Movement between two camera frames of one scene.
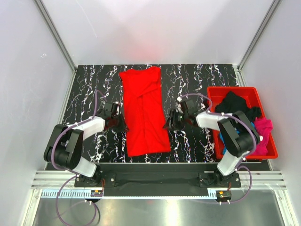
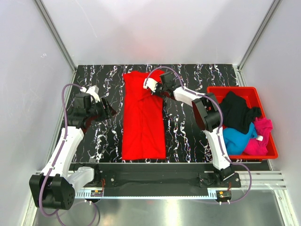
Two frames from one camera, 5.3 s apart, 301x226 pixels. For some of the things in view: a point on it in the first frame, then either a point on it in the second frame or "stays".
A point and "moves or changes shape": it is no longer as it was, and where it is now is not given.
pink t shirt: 263,126 stays
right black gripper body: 179,120 -> 160,90
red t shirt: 144,111 moves or changes shape
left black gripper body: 118,125 -> 97,112
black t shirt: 232,103 stays
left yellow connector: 96,193 stays
